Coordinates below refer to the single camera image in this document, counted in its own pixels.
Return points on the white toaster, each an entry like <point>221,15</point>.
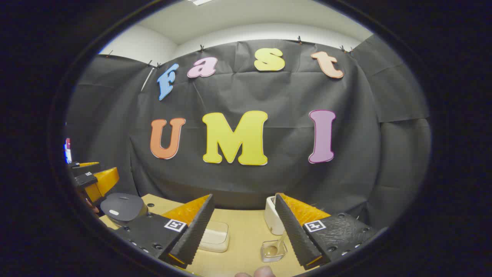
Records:
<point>272,219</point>

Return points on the ceiling light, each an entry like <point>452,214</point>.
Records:
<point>200,1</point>

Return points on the computer monitor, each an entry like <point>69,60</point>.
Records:
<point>68,152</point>

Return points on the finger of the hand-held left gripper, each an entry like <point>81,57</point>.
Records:
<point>86,168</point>
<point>102,181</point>

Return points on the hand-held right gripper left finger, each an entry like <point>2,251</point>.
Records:
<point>194,234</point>

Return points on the dark grey rice cooker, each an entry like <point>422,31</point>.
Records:
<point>123,206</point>

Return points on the wooden spoon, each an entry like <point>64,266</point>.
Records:
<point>273,248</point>

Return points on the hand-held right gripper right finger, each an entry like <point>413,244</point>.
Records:
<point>294,234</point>

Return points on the clear glass chopstick holder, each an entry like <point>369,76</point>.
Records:
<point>269,257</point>

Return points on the clear box of white rice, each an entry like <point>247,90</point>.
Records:
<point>215,236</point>

